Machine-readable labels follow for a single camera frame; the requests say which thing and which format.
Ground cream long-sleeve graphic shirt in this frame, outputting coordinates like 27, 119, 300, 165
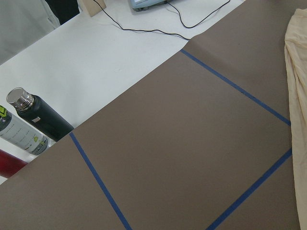
284, 9, 307, 230

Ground blue tape line crossing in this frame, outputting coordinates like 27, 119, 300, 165
180, 49, 291, 127

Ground blue teach pendant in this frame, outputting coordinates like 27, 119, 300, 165
130, 0, 168, 11

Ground blue tape line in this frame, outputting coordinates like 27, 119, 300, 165
69, 132, 132, 230

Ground wooden block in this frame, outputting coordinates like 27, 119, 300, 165
80, 0, 106, 17

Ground black bottle steel cap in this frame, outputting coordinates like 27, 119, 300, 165
6, 87, 74, 142

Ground red bottle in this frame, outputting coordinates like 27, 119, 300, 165
0, 150, 28, 178

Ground thin black cable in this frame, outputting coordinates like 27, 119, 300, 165
93, 0, 231, 40

